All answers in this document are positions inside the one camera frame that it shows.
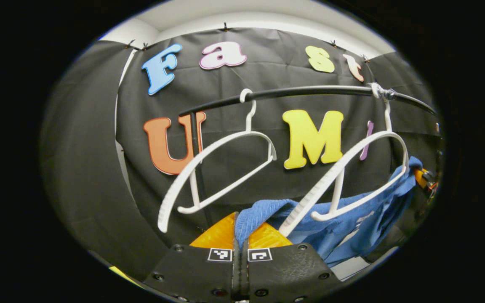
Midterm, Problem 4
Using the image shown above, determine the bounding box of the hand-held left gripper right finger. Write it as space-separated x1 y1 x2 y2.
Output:
241 222 344 303

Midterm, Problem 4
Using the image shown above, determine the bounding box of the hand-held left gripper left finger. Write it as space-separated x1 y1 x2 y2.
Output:
144 212 242 303

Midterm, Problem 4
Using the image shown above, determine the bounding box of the blue shirt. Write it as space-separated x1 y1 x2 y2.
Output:
234 157 423 268

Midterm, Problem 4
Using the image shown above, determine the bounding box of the white hanger with cable tie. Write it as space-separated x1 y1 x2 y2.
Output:
278 95 410 237

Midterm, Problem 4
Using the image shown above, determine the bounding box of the black clothes rack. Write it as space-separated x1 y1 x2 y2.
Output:
179 84 438 228

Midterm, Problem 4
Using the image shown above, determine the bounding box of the plain white hanger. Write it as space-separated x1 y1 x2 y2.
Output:
157 88 277 233

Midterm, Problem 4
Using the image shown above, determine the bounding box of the black backdrop cloth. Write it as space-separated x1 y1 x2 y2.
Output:
40 27 445 282

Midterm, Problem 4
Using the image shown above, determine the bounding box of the row of black cloth clips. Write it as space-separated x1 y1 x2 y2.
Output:
125 23 370 64

